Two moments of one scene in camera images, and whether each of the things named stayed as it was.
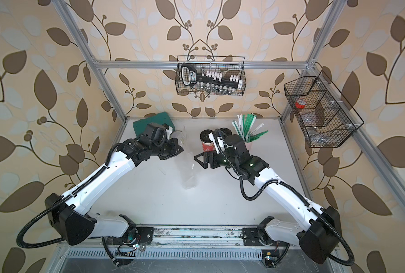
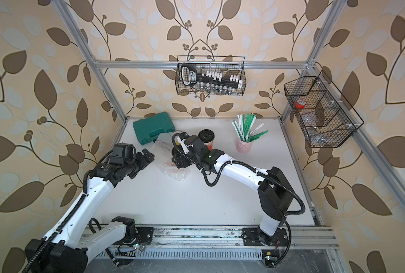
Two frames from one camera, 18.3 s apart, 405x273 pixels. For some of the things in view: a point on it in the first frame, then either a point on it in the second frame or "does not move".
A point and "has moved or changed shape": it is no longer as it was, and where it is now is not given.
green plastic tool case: (140, 126) does not move
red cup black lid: (226, 131) to (170, 163)
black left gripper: (173, 143) to (143, 162)
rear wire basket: (218, 75) does not move
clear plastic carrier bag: (184, 162) has moved or changed shape
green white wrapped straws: (243, 125) does not move
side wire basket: (327, 119) does not move
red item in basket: (300, 103) does not move
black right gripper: (207, 155) to (181, 157)
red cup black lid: (207, 143) does not move
